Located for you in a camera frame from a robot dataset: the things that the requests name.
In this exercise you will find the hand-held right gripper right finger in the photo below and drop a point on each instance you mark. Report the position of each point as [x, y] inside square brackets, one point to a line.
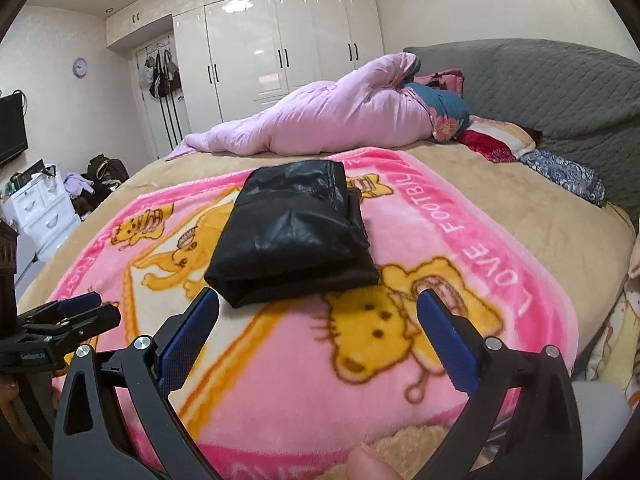
[445, 337]

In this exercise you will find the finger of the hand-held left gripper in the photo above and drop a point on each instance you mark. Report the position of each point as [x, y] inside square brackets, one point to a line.
[95, 320]
[80, 302]

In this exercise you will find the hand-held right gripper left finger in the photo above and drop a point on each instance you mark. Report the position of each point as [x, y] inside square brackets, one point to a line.
[187, 330]

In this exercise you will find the black leather jacket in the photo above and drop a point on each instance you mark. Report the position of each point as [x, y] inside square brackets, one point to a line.
[290, 230]

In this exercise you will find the person's right hand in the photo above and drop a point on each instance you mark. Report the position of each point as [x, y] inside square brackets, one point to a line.
[372, 465]

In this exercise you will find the white smooth panel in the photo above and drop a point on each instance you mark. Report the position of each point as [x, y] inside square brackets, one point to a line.
[26, 260]

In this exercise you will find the white drawer cabinet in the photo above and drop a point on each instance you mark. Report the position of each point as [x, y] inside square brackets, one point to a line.
[45, 210]

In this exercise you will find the lilac garment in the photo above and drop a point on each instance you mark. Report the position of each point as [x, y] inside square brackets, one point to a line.
[79, 185]

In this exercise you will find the pink cartoon printed blanket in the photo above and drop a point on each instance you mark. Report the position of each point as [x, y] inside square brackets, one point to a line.
[300, 385]

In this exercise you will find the dark brown bag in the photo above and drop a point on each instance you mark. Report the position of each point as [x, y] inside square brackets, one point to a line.
[107, 170]

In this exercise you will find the beige quilted bed sheet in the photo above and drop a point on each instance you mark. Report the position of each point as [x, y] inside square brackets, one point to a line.
[525, 210]

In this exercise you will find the cartoon printed cream cloth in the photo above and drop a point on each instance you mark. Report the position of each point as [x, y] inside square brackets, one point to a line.
[620, 340]

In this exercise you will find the pale grey rounded object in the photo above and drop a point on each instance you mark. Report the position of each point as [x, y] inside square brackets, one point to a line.
[600, 430]

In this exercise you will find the black television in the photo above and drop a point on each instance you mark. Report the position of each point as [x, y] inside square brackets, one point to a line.
[10, 130]

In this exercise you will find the red striped pillow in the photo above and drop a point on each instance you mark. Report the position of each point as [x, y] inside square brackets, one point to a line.
[485, 142]

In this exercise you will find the blue patterned pillow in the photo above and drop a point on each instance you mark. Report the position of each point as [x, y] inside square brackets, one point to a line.
[565, 175]

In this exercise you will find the teal floral quilt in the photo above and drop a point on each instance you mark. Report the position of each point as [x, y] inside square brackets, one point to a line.
[445, 105]

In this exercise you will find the hanging bags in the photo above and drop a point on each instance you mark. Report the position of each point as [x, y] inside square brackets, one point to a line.
[162, 77]

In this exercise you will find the pink duvet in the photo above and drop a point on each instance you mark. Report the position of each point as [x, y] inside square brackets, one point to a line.
[340, 110]

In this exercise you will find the grey quilted headboard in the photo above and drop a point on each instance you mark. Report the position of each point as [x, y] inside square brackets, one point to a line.
[550, 90]

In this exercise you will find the white wardrobe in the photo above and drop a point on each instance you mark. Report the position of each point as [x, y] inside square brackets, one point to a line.
[250, 60]

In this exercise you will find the round wall clock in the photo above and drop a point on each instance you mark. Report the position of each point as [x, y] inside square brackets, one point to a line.
[80, 67]

